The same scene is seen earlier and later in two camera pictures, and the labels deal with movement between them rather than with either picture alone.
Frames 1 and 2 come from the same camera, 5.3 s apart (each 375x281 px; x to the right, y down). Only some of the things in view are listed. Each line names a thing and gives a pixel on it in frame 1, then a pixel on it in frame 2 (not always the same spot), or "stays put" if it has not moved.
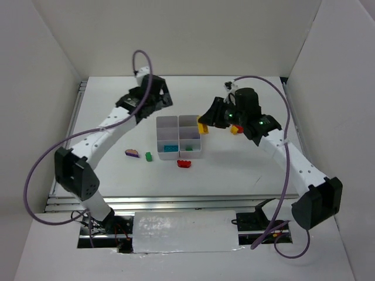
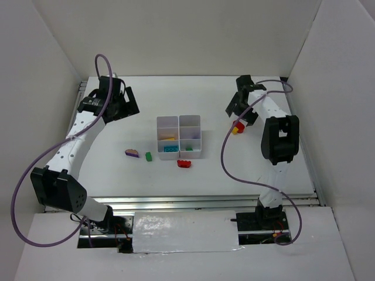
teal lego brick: x=171 y=148 stays put
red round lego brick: x=240 y=129 stays put
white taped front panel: x=184 y=231 stays put
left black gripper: x=163 y=98 → x=129 y=103
